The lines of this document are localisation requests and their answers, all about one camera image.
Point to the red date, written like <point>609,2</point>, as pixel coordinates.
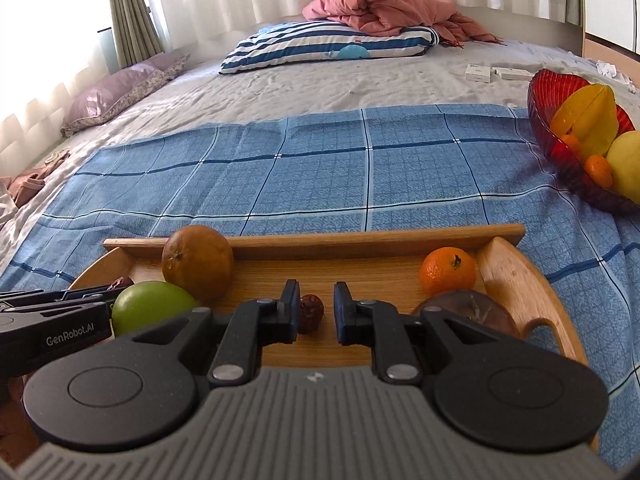
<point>121,283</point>
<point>313,312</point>

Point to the red glass bowl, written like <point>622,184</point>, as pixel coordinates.
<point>547,125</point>

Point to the blue striped pillow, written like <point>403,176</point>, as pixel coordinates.
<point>310,45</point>

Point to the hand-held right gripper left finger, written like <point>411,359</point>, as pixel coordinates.
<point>296,312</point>

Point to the small orange tangerine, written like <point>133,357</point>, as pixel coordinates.
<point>598,171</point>
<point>571,144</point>
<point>446,271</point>

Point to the white box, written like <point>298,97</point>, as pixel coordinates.
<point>512,73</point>
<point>478,72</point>

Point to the blue plaid blanket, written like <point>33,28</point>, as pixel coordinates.
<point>300,170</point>

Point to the purple pillow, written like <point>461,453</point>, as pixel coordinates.
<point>115,92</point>

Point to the white tissue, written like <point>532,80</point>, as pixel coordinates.
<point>615,72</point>

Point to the pink quilt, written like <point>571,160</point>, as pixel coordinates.
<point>390,10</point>

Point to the wooden tray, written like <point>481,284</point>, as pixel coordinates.
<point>380,271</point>

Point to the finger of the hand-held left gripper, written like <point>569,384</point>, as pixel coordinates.
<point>75,300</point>

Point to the brown orange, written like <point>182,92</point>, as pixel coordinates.
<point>200,260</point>

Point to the pink cloth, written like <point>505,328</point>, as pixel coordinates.
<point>35,180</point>

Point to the green apple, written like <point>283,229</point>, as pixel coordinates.
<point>150,307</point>

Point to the grey-green curtain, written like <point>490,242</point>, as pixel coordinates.
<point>132,10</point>

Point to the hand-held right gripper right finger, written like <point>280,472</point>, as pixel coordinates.
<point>341,312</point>

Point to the yellow starfruit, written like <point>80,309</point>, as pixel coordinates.
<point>587,117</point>

